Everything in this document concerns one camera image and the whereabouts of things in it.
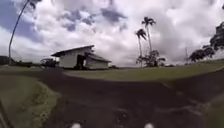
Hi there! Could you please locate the grass field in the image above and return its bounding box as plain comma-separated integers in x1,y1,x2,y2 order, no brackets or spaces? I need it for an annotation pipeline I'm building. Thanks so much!
63,59,224,83

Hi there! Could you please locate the dark asphalt road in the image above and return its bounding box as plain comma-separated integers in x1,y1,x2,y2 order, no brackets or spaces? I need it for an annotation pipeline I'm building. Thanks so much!
0,66,224,128

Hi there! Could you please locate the white building dark roof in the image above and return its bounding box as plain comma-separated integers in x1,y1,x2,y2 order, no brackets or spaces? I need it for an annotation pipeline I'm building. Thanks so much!
50,44,113,70

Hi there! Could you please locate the bushy small tree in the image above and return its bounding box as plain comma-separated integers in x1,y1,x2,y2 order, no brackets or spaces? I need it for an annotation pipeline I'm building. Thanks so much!
135,49,167,68

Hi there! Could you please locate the shorter palm tree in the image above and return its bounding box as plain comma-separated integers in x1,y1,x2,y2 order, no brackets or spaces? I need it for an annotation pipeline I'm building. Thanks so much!
134,28,148,68

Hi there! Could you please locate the tall palm tree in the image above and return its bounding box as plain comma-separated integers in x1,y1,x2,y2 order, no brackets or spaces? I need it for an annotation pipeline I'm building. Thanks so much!
141,16,157,54

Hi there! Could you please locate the dark vehicle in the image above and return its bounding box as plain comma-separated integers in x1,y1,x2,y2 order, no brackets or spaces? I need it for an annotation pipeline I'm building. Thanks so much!
39,57,58,69

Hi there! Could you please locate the grass verge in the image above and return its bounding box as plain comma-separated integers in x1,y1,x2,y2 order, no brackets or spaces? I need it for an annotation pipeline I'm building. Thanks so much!
0,73,63,128

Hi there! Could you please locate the group of dark trees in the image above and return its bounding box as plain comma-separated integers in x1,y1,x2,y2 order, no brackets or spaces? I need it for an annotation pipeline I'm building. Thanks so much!
187,21,224,63

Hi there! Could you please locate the leaning palm tree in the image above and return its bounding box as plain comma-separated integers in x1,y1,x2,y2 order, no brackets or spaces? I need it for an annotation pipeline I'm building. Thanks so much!
7,0,43,65

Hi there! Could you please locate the low dark hedge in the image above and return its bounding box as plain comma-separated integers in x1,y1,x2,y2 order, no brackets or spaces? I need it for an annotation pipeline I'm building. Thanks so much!
0,55,34,68

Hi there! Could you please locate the grass patch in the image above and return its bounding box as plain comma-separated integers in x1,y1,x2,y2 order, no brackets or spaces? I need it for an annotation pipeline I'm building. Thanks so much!
203,96,224,128

